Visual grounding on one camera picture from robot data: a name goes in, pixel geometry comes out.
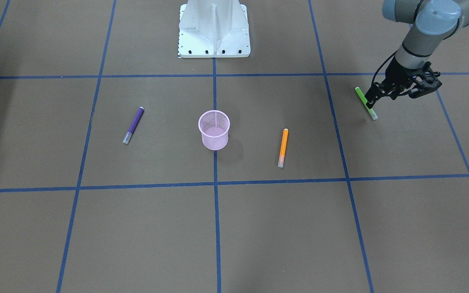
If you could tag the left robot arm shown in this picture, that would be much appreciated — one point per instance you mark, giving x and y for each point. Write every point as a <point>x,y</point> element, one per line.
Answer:
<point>431,21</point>

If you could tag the purple highlighter pen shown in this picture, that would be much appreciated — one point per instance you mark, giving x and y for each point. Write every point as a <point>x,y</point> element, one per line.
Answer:
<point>132,128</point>

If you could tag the pink mesh pen holder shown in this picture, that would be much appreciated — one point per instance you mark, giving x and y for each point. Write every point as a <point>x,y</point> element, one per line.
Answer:
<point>214,127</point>

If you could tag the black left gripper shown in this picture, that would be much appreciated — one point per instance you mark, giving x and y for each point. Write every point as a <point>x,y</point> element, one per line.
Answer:
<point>396,78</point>

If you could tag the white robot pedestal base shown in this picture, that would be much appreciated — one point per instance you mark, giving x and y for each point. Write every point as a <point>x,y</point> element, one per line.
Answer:
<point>213,29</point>

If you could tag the green highlighter pen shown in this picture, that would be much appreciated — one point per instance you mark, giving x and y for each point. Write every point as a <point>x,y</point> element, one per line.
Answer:
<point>363,99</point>

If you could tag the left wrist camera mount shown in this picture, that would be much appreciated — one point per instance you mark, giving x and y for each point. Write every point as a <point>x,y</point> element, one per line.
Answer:
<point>425,81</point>

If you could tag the orange highlighter pen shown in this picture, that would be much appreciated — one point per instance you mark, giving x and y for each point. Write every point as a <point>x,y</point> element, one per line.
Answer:
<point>283,148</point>

